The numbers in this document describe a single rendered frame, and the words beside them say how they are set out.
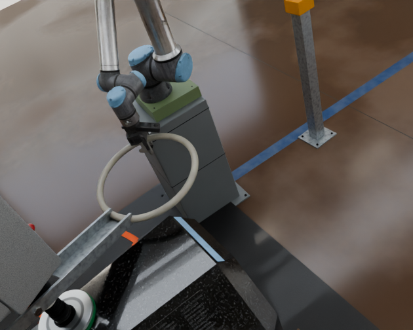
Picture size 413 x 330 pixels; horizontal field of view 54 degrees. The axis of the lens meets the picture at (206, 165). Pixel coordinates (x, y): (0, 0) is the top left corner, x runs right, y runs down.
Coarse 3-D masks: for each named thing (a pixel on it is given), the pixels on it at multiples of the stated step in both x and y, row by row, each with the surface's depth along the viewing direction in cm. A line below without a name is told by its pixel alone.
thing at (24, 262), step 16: (0, 208) 110; (0, 224) 111; (16, 224) 115; (0, 240) 111; (16, 240) 116; (32, 240) 120; (0, 256) 112; (16, 256) 116; (32, 256) 121; (48, 256) 126; (0, 272) 112; (16, 272) 117; (32, 272) 122; (48, 272) 127; (0, 288) 113; (16, 288) 118; (32, 288) 122; (16, 304) 118
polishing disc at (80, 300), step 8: (64, 296) 156; (72, 296) 155; (80, 296) 154; (88, 296) 153; (72, 304) 152; (80, 304) 151; (88, 304) 150; (80, 312) 149; (88, 312) 148; (40, 320) 152; (48, 320) 151; (80, 320) 147; (88, 320) 146; (40, 328) 149; (48, 328) 148; (56, 328) 147; (64, 328) 146; (72, 328) 145; (80, 328) 144
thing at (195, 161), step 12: (120, 156) 195; (192, 156) 177; (108, 168) 191; (192, 168) 172; (192, 180) 169; (96, 192) 183; (180, 192) 166; (168, 204) 164; (120, 216) 168; (132, 216) 166; (144, 216) 164; (156, 216) 164
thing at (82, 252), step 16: (96, 224) 165; (112, 224) 169; (128, 224) 165; (80, 240) 158; (96, 240) 161; (112, 240) 158; (64, 256) 152; (80, 256) 154; (96, 256) 152; (64, 272) 148; (80, 272) 145; (64, 288) 140; (32, 304) 130; (48, 304) 135; (16, 320) 125; (32, 320) 130
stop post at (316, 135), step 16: (288, 0) 233; (304, 0) 229; (304, 16) 237; (304, 32) 243; (304, 48) 249; (304, 64) 258; (304, 80) 268; (304, 96) 280; (320, 112) 286; (320, 128) 295; (320, 144) 296
